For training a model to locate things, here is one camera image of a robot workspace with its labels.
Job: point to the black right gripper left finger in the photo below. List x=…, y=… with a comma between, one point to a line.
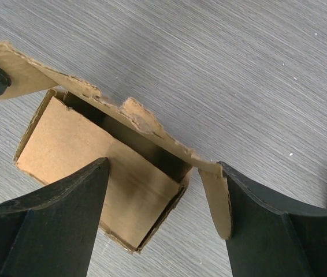
x=51, y=231

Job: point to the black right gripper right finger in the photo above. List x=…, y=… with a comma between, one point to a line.
x=273, y=235

